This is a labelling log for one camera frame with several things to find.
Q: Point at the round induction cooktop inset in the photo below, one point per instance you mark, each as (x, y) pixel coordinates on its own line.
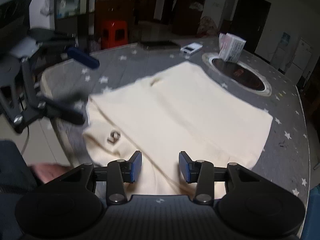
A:
(240, 73)

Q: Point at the white refrigerator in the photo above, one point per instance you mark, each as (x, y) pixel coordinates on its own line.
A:
(299, 61)

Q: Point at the white paper-wrapped package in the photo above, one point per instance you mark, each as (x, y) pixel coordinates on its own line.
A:
(230, 47)

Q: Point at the red plastic stool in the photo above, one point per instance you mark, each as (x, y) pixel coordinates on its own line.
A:
(113, 33)

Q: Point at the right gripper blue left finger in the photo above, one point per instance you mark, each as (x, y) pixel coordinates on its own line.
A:
(120, 172)

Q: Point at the black flat tablet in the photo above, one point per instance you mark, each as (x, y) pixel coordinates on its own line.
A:
(159, 45)

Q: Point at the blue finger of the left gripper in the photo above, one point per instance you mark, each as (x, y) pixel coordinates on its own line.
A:
(81, 57)
(54, 109)

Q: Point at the person's left hand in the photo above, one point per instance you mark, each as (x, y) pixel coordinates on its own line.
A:
(48, 172)

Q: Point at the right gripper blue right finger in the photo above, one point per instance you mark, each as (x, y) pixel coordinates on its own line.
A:
(200, 172)

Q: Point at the cream white garment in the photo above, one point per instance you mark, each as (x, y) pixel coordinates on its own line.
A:
(178, 109)

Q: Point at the white remote control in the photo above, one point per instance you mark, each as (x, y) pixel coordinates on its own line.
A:
(191, 48)

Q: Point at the water dispenser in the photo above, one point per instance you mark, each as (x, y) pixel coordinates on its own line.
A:
(280, 52)

